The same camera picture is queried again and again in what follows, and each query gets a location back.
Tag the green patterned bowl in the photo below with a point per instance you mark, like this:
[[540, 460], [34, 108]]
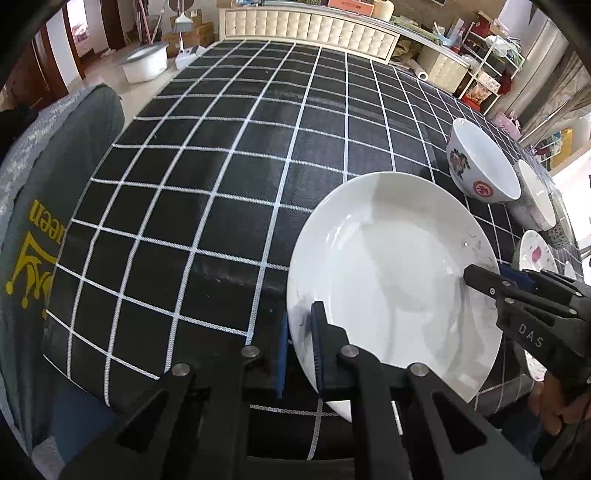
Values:
[[561, 235]]

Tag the white bowl red emblem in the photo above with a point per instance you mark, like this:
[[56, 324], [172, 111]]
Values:
[[478, 166]]

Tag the cream tufted tv cabinet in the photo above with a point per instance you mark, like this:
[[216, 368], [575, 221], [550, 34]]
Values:
[[346, 32]]

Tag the white plastic basin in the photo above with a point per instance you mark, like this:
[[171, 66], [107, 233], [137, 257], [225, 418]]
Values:
[[145, 63]]

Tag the cardboard boxes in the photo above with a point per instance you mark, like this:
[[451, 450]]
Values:
[[201, 35]]

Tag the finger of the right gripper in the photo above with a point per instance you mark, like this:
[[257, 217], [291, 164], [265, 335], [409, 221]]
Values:
[[519, 278], [489, 282]]

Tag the plain white bowl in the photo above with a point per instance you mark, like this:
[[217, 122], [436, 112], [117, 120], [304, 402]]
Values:
[[534, 209]]

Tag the grey crown cushion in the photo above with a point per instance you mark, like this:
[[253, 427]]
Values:
[[47, 158]]

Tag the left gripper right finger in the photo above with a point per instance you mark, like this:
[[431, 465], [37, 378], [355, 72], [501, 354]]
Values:
[[333, 379]]

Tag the plain white plate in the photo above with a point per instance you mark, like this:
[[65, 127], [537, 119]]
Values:
[[385, 253]]

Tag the person's right hand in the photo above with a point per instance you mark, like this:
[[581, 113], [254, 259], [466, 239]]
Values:
[[554, 410]]

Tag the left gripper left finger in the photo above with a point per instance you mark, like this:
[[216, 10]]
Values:
[[281, 355]]

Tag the black white grid tablecloth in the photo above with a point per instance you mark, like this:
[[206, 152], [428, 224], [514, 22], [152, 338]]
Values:
[[179, 248]]

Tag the pink gift bag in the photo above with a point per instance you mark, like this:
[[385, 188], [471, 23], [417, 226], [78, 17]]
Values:
[[509, 124]]

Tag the wooden door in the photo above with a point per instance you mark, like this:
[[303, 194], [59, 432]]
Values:
[[48, 69]]

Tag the white paper roll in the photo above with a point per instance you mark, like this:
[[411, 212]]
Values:
[[418, 70]]

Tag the white wire shelf rack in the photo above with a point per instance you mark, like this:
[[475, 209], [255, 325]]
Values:
[[494, 62]]

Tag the pink flower plate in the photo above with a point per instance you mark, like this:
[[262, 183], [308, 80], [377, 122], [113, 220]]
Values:
[[532, 253]]

